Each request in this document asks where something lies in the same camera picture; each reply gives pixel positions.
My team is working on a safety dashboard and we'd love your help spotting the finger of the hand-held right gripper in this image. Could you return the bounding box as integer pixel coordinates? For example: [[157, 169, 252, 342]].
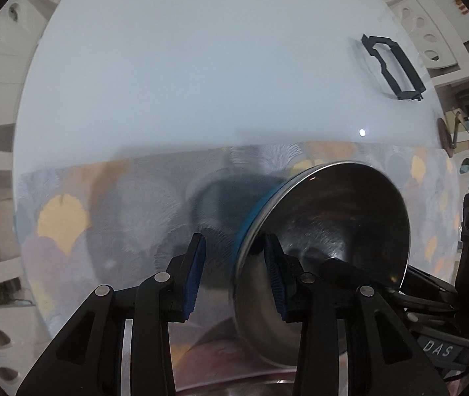
[[319, 257, 402, 291], [387, 266, 462, 314]]

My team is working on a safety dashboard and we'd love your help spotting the fan pattern placemat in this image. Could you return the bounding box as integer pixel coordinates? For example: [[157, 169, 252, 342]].
[[14, 140, 466, 396]]

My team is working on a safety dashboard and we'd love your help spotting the blue steel bowl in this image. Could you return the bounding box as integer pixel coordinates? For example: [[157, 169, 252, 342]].
[[232, 161, 412, 368]]

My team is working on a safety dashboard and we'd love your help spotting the black plastic frame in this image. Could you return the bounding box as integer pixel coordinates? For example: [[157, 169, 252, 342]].
[[360, 33, 427, 102]]

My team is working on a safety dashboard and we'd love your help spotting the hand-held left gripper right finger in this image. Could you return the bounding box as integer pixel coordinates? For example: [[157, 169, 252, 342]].
[[262, 233, 452, 396]]

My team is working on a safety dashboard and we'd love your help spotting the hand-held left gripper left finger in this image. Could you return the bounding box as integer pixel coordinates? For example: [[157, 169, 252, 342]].
[[16, 233, 207, 396]]

